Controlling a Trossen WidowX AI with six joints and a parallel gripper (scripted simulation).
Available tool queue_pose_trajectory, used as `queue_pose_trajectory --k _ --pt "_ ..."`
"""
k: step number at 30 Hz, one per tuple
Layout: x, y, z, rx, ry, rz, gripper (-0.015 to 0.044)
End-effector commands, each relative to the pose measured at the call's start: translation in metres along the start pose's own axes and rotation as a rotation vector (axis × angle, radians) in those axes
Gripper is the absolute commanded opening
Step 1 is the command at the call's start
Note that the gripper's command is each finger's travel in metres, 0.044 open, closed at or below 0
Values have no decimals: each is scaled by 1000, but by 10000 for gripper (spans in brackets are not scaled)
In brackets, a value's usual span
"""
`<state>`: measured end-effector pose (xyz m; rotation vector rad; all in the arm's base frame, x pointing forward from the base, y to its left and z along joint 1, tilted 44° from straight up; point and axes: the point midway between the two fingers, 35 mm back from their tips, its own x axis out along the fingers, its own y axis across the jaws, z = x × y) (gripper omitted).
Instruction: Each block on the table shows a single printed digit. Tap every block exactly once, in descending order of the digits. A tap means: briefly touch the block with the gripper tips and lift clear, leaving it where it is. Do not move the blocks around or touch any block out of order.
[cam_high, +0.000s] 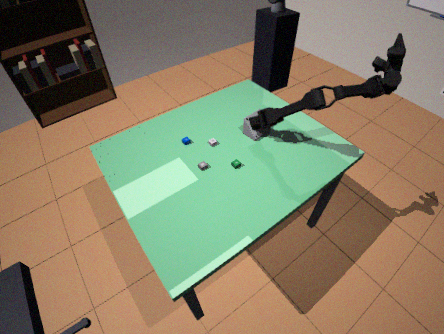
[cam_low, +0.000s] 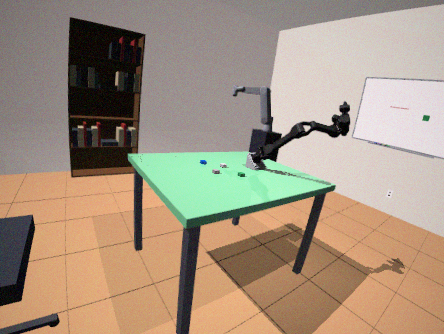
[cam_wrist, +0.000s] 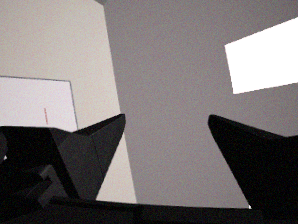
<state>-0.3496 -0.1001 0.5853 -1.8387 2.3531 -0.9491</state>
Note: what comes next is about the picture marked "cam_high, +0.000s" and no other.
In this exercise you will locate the green block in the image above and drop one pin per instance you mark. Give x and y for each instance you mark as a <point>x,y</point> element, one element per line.
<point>236,164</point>

